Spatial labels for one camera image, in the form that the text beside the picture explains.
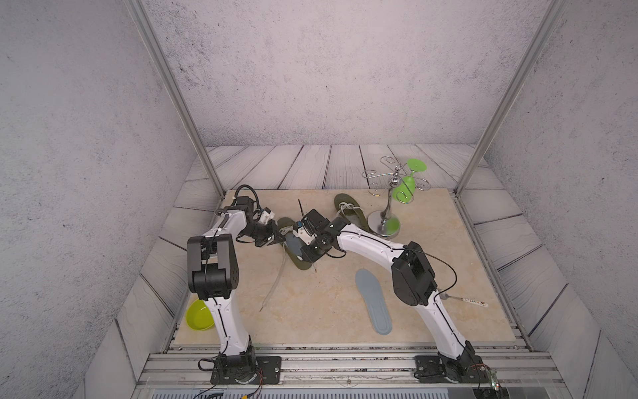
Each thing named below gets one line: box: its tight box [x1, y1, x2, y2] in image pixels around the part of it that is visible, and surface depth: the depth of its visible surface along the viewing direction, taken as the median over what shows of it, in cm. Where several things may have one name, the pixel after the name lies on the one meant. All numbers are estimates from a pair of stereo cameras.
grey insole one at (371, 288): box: [354, 268, 393, 336], surface depth 86 cm
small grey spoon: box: [439, 292, 489, 307], surface depth 88 cm
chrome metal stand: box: [361, 155, 432, 237], surface depth 101 cm
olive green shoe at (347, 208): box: [333, 192, 371, 233], surface depth 109 cm
